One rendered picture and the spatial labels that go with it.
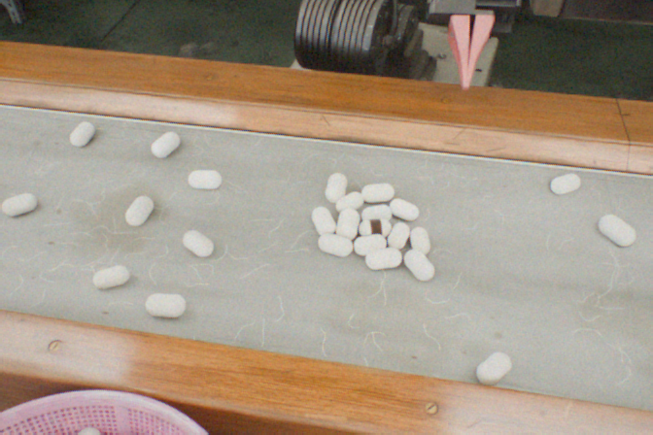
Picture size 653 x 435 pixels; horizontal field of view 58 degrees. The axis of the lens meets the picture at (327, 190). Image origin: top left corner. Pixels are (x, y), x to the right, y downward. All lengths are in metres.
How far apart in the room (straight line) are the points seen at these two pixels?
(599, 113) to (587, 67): 1.66
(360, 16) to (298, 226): 0.38
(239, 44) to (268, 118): 1.70
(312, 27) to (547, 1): 0.60
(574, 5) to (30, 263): 0.52
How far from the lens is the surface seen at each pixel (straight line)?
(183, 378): 0.49
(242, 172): 0.67
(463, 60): 0.69
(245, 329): 0.54
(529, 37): 2.57
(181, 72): 0.81
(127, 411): 0.50
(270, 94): 0.75
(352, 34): 0.88
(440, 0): 0.70
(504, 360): 0.52
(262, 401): 0.47
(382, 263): 0.56
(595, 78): 2.39
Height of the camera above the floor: 1.19
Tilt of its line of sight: 44 degrees down
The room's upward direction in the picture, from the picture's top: straight up
